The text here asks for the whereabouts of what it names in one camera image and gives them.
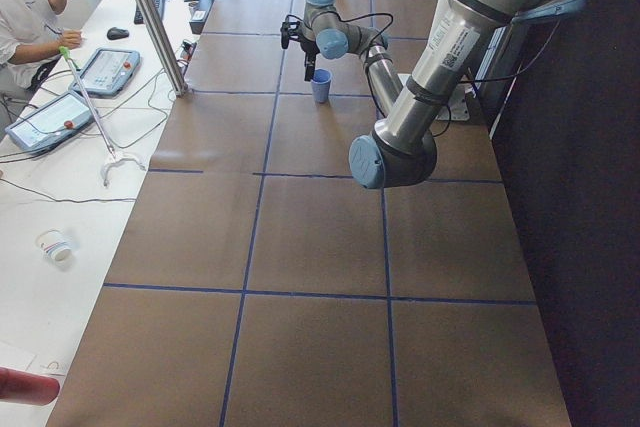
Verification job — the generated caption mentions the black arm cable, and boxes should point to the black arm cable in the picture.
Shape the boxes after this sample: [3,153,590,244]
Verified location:
[333,12,396,113]

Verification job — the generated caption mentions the teach pendant near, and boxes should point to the teach pendant near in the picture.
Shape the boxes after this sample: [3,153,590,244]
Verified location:
[5,92,93,153]

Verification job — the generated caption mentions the teach pendant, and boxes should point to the teach pendant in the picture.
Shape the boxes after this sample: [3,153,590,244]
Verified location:
[79,48,141,98]
[5,92,93,153]

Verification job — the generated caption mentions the teach pendant far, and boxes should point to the teach pendant far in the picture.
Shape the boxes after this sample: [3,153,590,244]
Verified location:
[79,48,141,98]

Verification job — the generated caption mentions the black computer mouse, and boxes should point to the black computer mouse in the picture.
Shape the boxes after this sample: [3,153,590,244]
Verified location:
[106,27,130,41]

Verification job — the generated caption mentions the reacher grabber tool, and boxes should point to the reacher grabber tool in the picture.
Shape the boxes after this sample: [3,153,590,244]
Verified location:
[59,46,146,187]

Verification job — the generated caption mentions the seated person white shirt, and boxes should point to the seated person white shirt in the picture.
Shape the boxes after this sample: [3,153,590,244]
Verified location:
[1,0,82,91]

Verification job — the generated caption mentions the aluminium frame post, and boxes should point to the aluminium frame post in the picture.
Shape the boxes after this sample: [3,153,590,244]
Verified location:
[135,0,187,97]

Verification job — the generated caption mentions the white pedestal column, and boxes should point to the white pedestal column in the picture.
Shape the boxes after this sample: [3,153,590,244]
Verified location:
[387,73,471,125]

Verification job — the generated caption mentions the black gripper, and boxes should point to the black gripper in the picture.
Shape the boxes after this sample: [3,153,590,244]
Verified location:
[299,37,319,82]

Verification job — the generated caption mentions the white paper cup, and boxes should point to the white paper cup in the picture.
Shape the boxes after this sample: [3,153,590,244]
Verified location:
[35,229,72,269]

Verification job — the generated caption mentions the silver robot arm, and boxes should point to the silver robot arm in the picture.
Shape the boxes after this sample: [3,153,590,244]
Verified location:
[281,0,586,189]

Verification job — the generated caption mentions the red cylinder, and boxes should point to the red cylinder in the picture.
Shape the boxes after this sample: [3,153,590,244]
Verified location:
[0,367,60,406]

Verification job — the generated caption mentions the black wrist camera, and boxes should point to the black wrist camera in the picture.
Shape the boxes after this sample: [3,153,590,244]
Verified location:
[280,18,301,50]

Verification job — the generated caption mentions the blue ribbed plastic cup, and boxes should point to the blue ribbed plastic cup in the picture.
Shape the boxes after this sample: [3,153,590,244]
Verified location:
[311,68,332,103]

